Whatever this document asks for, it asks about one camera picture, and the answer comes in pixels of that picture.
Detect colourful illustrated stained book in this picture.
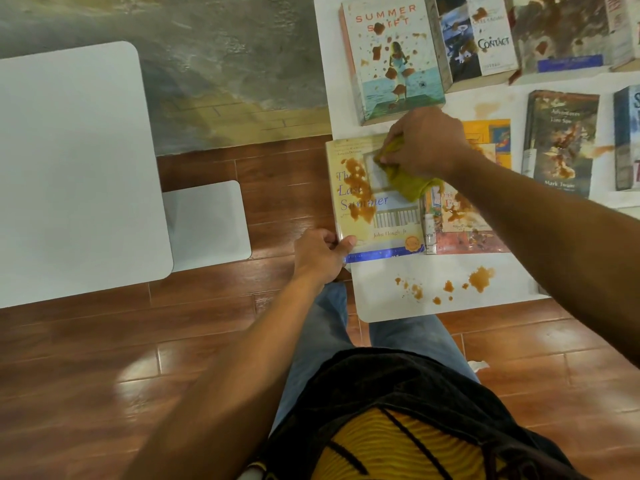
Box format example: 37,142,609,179
421,143,511,256

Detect person's left forearm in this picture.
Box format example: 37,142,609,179
120,273,327,480

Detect black shirt yellow print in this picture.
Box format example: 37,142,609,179
239,347,592,480

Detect black and white book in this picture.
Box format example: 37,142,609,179
434,0,521,91

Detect brown stained book blue band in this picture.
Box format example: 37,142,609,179
504,0,609,74

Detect orange cover book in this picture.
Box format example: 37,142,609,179
461,119,512,170

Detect person's right hand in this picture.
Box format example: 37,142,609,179
375,106,474,182

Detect yellow cleaning cloth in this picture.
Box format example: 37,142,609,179
374,137,445,203

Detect person's right forearm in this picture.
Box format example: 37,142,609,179
445,145,640,368

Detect brown sauce spill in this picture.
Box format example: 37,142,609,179
393,266,497,307

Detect blue grey book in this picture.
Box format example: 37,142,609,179
613,85,640,192

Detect white square table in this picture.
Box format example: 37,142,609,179
0,41,175,310

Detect person's left hand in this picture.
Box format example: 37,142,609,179
292,228,357,287

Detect dark ship cover book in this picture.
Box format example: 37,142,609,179
521,89,601,198

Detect blue jeans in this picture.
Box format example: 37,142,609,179
269,282,482,436

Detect white edged stained book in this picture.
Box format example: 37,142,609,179
604,0,640,71

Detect pale yellow stained book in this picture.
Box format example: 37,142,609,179
325,133,426,264

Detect white table base plate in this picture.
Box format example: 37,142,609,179
162,180,253,273

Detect beach cover stained book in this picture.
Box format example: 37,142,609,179
338,0,447,127

